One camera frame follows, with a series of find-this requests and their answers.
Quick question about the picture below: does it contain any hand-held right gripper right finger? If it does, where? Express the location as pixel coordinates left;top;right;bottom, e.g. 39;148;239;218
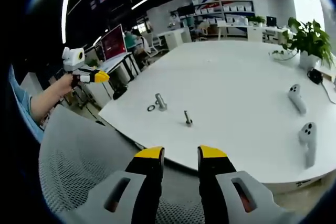
197;144;302;224

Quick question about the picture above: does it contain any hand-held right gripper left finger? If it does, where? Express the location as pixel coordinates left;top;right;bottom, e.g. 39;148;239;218
62;145;166;224

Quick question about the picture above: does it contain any large metal threaded stud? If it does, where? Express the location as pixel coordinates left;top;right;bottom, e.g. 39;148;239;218
154;92;168;111

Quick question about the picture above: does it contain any small metal threaded stud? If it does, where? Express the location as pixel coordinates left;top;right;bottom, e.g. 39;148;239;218
183;110;194;126

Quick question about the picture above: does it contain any person's left hand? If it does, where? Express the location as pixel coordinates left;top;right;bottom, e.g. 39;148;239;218
56;73;77;94

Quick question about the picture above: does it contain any black rounded object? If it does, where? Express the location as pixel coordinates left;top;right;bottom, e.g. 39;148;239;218
112;85;129;101

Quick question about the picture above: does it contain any white monitor desk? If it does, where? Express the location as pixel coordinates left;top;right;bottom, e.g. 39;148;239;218
101;52;141;96

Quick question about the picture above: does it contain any red-screen monitor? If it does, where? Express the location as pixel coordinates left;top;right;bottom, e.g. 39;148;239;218
100;24;128;62

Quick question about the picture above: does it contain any white office chair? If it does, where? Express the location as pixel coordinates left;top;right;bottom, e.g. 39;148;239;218
145;34;165;54

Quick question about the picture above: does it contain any light blue shirt sleeve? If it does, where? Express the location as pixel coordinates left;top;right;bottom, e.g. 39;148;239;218
7;63;45;143

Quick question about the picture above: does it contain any grey mesh office chair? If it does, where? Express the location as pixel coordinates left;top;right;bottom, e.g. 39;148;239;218
38;104;208;224

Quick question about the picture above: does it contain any white cabinet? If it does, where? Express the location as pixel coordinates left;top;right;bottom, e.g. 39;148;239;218
154;28;192;51

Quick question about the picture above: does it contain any white handheld controller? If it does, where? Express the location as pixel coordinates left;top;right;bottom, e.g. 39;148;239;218
287;84;307;115
298;121;318;169

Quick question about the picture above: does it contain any black power adapter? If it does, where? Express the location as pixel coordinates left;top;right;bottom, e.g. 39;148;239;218
307;68;323;84

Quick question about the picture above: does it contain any white background desk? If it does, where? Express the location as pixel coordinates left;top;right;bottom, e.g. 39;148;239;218
217;22;289;42

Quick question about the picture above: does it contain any shelving with white bins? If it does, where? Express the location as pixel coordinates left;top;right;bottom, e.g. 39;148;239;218
193;0;255;25

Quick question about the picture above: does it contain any small background plant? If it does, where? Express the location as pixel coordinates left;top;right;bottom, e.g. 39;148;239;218
248;15;266;27

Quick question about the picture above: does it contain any potted green plant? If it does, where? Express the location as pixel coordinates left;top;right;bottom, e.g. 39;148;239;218
271;16;335;70

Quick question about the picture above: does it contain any black adapter cable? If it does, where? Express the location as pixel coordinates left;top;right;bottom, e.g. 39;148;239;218
320;81;336;104

